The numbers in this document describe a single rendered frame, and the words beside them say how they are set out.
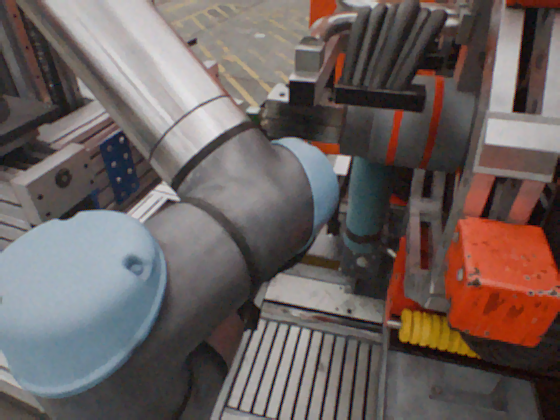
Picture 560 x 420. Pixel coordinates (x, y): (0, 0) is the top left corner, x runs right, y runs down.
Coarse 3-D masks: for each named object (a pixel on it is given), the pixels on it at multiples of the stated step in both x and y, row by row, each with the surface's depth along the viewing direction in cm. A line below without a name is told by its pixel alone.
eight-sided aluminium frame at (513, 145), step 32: (448, 0) 73; (512, 32) 36; (544, 32) 37; (512, 64) 36; (544, 64) 36; (480, 96) 39; (512, 96) 35; (544, 96) 35; (480, 128) 36; (512, 128) 35; (544, 128) 34; (480, 160) 36; (512, 160) 35; (544, 160) 35; (416, 192) 84; (480, 192) 38; (512, 192) 39; (416, 224) 80; (448, 224) 44; (416, 256) 73; (416, 288) 59
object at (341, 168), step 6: (342, 156) 145; (348, 156) 145; (336, 162) 142; (342, 162) 142; (348, 162) 142; (336, 168) 138; (342, 168) 138; (348, 168) 159; (342, 174) 136; (342, 180) 142; (342, 186) 140; (342, 192) 144
